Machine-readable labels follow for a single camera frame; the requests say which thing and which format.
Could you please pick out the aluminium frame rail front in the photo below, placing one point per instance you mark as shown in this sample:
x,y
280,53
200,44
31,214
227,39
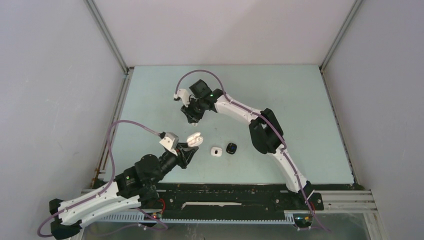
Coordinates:
x,y
335,202

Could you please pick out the right corner aluminium post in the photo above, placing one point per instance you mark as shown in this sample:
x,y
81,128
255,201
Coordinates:
x,y
341,33

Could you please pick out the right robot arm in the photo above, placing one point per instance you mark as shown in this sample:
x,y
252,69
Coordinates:
x,y
265,131

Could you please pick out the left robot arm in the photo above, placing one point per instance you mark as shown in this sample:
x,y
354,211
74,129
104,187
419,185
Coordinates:
x,y
133,188

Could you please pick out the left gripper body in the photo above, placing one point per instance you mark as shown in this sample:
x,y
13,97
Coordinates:
x,y
181,158

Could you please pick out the corner aluminium post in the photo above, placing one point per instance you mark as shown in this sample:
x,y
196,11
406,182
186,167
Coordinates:
x,y
107,35
341,33

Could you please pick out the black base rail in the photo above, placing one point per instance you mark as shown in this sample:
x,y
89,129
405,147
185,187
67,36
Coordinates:
x,y
230,202

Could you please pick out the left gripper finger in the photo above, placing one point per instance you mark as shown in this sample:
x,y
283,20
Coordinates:
x,y
188,156
183,146

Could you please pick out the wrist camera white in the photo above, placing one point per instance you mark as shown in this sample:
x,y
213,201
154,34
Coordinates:
x,y
169,141
182,95

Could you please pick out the white gold-trimmed charging case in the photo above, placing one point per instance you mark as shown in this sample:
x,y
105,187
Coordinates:
x,y
216,151

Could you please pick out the white oval charging case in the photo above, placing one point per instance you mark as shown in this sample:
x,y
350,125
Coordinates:
x,y
194,140

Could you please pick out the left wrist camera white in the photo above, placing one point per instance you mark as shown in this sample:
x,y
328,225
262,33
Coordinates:
x,y
169,141

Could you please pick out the left corner aluminium post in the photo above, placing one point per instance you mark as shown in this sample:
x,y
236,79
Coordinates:
x,y
107,35

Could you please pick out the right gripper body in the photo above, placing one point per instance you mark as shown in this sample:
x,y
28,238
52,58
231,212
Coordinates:
x,y
196,109

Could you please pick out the black charging case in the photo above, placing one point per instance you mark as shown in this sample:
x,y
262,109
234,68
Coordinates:
x,y
231,148

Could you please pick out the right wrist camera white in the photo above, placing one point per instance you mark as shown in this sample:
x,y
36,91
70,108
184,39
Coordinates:
x,y
182,95

